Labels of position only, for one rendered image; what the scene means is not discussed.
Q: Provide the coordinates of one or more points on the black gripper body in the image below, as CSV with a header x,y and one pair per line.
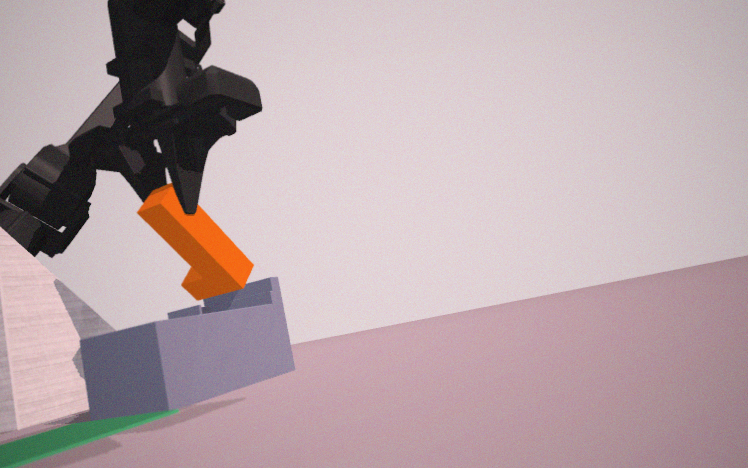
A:
x,y
154,86

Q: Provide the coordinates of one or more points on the orange l-shaped block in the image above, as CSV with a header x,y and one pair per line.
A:
x,y
217,264

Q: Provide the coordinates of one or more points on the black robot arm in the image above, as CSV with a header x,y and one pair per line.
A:
x,y
48,187

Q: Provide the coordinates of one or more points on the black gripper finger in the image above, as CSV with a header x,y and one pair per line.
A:
x,y
143,169
185,144

